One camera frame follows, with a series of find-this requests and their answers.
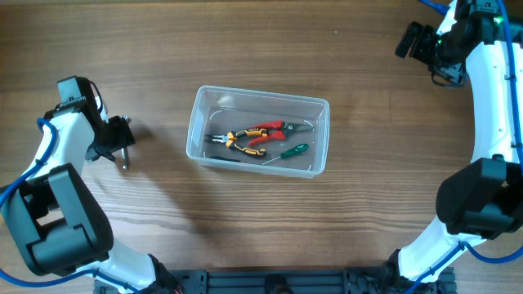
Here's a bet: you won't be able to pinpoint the black red screwdriver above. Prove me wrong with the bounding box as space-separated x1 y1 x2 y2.
209 156 241 163

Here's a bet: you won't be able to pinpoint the green handled screwdriver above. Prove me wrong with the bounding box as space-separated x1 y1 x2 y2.
262 143 310 166

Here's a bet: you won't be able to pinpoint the clear plastic container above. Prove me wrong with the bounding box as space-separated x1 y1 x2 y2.
186 85 330 178

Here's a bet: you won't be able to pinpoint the red handled snips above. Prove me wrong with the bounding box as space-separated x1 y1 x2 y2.
248 120 314 146

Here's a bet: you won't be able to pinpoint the silver socket wrench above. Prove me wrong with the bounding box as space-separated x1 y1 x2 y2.
122 115 131 170

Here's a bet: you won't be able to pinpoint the left blue cable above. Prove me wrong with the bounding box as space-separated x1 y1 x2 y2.
0 117 142 294

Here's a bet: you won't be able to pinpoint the orange black needle-nose pliers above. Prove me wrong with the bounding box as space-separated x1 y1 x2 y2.
205 128 267 158

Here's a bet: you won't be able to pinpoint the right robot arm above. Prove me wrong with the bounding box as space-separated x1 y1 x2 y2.
380 0 522 293

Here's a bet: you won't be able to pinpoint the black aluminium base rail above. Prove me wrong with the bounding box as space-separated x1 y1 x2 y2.
94 267 457 294

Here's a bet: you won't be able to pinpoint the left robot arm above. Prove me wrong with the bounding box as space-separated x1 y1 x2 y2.
1 76 184 293

